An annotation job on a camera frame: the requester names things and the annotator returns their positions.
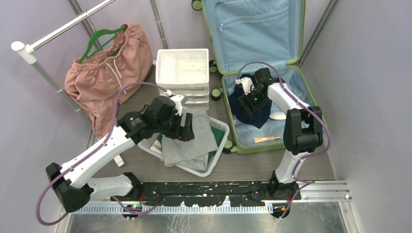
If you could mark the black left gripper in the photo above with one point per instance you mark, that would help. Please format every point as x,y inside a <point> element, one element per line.
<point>183,133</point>

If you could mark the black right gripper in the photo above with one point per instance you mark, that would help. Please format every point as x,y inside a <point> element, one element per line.
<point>245,99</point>

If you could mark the navy blue garment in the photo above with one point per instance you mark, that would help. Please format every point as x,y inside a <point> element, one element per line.
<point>257,120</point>

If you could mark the grey garment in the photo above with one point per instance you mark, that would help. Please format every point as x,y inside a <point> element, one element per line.
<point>194,153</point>

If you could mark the dark green garment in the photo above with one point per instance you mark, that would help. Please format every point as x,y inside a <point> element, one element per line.
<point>218,134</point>

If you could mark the green hard-shell suitcase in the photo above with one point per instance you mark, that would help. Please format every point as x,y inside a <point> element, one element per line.
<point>247,35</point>

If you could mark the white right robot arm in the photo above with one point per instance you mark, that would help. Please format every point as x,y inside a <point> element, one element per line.
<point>303,130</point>

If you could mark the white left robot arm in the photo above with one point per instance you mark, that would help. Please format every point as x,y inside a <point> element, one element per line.
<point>73,181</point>

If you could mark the white computer mouse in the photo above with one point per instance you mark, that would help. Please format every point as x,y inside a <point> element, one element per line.
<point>277,116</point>

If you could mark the beige cosmetic tube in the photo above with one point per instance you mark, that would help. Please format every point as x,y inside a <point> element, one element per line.
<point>266,139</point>

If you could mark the white perforated plastic basket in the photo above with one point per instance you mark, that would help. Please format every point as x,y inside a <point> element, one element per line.
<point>147,143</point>

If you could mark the white plastic drawer organizer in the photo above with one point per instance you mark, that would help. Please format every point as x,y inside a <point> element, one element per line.
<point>186,72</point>

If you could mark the pink cloth garment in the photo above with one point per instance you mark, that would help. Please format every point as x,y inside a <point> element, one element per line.
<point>94,83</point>

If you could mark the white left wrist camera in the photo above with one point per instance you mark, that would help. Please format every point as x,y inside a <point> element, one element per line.
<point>178,100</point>

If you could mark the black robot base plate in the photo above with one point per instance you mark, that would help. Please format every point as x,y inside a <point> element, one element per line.
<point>209,194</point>

